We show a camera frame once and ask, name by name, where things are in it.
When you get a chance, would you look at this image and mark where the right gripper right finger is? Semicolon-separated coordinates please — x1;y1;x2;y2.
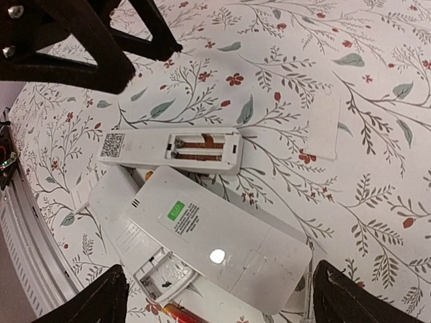
312;260;421;323

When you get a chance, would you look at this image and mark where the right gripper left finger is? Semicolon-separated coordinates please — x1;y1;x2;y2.
34;264;129;323

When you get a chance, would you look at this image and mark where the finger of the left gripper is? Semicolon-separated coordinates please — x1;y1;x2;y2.
1;1;135;94
109;0;183;61

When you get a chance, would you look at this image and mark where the red battery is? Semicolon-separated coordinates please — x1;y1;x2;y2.
162;302;208;323

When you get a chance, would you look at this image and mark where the white battery cover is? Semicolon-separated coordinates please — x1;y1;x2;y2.
71;172;99;215

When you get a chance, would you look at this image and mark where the long white remote control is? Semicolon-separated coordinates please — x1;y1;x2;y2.
98;127;243;176

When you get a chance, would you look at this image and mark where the white remote with buttons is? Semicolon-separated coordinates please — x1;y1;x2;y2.
127;166;312;315

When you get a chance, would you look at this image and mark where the orange AA battery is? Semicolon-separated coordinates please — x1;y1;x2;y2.
144;171;154;181

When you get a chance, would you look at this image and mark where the long remote battery cover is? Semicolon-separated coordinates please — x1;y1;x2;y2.
305;89;341;161

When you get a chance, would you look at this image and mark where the floral table mat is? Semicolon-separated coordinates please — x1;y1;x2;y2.
9;1;430;322

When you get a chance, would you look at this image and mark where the aluminium front rail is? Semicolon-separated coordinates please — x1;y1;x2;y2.
1;164;84;318

